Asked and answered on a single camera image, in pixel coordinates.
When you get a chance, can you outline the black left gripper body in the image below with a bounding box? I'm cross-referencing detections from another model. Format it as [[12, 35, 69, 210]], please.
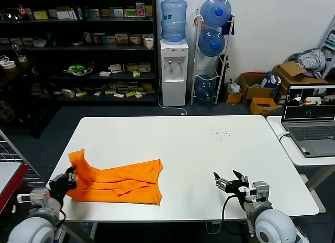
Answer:
[[48, 171, 77, 202]]

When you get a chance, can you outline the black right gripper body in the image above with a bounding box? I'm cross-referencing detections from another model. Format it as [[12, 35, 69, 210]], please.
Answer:
[[227, 184, 252, 202]]

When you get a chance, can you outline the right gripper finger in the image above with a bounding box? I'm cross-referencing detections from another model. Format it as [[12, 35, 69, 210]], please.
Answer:
[[213, 171, 233, 193], [232, 170, 250, 186]]

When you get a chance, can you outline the orange t-shirt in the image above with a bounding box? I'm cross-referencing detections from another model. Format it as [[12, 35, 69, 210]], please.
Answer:
[[67, 148, 164, 205]]

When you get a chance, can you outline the grey pile of clothes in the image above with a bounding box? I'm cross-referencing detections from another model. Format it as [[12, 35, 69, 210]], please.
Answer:
[[287, 48, 327, 79]]

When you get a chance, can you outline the red and white cart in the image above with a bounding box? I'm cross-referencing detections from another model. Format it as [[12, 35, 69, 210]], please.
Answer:
[[0, 161, 35, 215]]

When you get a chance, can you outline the small white side table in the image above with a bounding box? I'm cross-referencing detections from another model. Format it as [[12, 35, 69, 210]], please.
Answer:
[[265, 115, 335, 193]]

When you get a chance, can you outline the large white table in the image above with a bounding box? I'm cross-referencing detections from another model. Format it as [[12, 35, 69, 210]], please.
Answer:
[[31, 114, 319, 242]]

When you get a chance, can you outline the orange cardboard box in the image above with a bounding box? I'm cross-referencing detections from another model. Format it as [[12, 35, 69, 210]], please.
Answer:
[[249, 97, 277, 117]]

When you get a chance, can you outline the small orange box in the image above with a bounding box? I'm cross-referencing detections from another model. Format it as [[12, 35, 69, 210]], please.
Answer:
[[226, 92, 243, 104]]

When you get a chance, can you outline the grey open laptop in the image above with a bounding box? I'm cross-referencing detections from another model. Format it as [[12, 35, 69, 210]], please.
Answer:
[[280, 83, 335, 159]]

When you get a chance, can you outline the open brown cardboard box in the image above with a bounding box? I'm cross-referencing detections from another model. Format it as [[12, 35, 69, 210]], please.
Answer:
[[238, 72, 275, 106]]

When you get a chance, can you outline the white plastic bag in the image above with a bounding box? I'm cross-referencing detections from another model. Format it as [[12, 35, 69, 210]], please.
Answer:
[[226, 79, 241, 94]]

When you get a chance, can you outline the green and white bowl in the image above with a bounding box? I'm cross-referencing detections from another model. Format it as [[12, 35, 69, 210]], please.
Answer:
[[62, 61, 94, 78]]

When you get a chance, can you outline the blue and white bag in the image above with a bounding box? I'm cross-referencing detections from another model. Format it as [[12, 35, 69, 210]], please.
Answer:
[[260, 71, 282, 93]]

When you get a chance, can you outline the white water dispenser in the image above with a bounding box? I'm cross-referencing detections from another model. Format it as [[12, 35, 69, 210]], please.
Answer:
[[159, 39, 189, 107]]

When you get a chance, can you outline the black stand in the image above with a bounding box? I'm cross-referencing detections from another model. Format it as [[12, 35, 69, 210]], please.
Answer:
[[218, 54, 230, 76]]

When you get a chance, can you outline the cardboard box with flaps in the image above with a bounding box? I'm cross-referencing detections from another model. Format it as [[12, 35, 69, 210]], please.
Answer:
[[272, 61, 329, 102]]

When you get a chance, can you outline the black shelving unit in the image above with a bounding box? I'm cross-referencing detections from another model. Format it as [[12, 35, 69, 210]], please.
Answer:
[[0, 0, 158, 139]]

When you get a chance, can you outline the dark blue bottle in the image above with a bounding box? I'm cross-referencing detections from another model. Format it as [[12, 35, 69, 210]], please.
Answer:
[[46, 32, 57, 48]]

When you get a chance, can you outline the clear plastic bottle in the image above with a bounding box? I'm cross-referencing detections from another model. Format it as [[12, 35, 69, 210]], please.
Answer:
[[10, 41, 22, 58]]

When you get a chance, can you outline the brown white box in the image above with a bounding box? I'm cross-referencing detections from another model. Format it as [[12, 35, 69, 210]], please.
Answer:
[[115, 33, 130, 46]]

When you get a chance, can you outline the teal white box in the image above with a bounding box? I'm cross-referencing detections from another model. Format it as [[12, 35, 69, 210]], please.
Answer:
[[109, 7, 125, 18]]

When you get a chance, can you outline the cola bottle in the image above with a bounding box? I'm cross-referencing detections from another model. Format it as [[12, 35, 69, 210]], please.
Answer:
[[17, 4, 27, 21]]

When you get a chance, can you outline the clear glass bowl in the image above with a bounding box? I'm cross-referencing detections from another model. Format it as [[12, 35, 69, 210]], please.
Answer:
[[5, 8, 22, 21]]

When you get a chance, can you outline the upright blue water jug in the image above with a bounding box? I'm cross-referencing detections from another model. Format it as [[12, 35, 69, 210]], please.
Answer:
[[160, 0, 188, 43]]

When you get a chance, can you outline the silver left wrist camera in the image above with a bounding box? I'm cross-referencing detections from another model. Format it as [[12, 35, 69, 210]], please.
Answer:
[[16, 187, 51, 207]]

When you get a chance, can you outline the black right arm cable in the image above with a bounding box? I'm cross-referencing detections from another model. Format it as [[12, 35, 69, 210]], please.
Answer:
[[222, 194, 252, 236]]

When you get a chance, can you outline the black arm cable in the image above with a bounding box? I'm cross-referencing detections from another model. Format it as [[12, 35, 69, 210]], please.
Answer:
[[222, 194, 252, 236], [56, 208, 66, 229]]

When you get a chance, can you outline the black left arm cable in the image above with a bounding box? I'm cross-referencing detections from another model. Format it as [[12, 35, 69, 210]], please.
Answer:
[[56, 208, 66, 229]]

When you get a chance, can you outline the white wire grid panel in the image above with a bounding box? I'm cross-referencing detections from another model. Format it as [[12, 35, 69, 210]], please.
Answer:
[[0, 130, 47, 189]]

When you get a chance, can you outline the white dispenser power cable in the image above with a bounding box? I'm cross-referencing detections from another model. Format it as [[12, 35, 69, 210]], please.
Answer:
[[158, 80, 188, 116]]

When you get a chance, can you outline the white wire jug rack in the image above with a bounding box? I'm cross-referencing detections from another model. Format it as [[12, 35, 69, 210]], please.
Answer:
[[190, 8, 236, 106]]

